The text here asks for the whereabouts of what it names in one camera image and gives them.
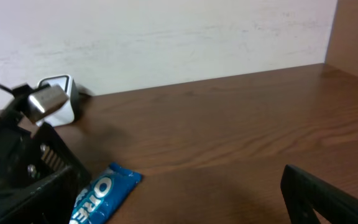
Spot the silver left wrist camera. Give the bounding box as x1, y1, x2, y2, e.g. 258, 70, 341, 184
27, 85, 69, 123

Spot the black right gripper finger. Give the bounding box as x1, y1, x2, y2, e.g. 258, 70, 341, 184
280, 164, 358, 224

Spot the blue Oreo cookie pack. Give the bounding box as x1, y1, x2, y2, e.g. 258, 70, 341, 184
69, 163, 142, 224

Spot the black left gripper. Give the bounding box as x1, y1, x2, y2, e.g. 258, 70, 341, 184
0, 85, 91, 223

